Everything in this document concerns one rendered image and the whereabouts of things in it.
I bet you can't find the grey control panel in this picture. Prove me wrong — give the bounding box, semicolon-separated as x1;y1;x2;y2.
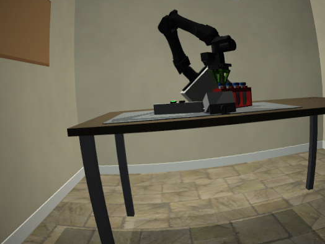
203;91;236;114

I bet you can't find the grey flat mat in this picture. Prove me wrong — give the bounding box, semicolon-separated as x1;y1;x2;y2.
103;102;301;124

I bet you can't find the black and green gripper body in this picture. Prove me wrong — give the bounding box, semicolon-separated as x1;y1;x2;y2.
208;63;231;70

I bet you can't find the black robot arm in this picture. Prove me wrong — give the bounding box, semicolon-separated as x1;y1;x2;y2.
158;10;236;91

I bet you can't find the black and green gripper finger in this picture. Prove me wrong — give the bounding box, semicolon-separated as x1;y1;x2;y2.
210;70;221;85
219;69;230;86

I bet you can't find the red tube rack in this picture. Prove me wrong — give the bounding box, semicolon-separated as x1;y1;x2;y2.
213;86;252;108

